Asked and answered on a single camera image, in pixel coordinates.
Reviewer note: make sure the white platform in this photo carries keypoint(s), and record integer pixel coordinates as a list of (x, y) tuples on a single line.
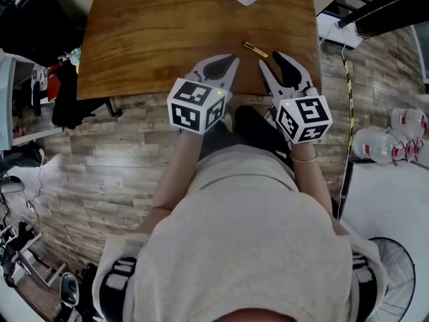
[(338, 32)]

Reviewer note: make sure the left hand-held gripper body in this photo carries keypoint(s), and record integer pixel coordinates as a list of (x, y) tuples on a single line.
[(191, 107)]

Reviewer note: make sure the person's right forearm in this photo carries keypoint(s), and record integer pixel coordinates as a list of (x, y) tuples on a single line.
[(311, 186)]

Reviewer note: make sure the person's left forearm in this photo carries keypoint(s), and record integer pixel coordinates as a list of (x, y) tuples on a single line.
[(174, 179)]

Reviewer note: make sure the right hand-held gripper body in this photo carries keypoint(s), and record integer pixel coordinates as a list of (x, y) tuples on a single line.
[(305, 116)]

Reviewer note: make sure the black office chair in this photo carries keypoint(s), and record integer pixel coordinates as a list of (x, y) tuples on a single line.
[(70, 96)]

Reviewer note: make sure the person's face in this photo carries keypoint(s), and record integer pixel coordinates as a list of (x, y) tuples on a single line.
[(256, 315)]

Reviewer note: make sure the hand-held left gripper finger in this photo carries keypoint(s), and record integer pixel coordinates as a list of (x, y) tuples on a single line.
[(230, 77), (216, 69)]

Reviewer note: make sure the yellow black striped tape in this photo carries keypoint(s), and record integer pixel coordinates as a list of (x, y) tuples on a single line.
[(349, 106)]

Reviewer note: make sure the large clear water bottle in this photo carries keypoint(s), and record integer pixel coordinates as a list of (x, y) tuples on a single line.
[(373, 146), (410, 121), (410, 149)]

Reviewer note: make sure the white flat panel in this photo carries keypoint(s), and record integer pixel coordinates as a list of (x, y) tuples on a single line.
[(385, 196)]

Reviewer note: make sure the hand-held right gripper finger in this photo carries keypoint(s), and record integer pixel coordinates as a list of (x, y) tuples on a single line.
[(291, 74), (272, 82)]

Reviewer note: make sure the grey shirt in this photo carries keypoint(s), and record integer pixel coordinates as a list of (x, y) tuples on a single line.
[(241, 247)]

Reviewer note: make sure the white cabinet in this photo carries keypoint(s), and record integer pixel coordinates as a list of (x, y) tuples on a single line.
[(423, 55)]

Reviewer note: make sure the white desk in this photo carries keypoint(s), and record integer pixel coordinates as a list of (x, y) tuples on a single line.
[(6, 106)]

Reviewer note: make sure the brown wooden table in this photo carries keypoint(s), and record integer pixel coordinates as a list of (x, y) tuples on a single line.
[(151, 45)]

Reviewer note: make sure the black metal frame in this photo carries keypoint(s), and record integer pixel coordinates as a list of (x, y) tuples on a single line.
[(385, 8)]

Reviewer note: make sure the black trousers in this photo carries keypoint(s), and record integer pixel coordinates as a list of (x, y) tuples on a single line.
[(254, 129)]

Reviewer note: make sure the black floor fan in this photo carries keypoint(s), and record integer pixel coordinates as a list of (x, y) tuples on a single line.
[(395, 277)]

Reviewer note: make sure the black bulky bag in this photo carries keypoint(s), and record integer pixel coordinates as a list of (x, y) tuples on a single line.
[(40, 25)]

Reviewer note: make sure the red flat item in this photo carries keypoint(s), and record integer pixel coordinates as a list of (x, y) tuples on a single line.
[(54, 82)]

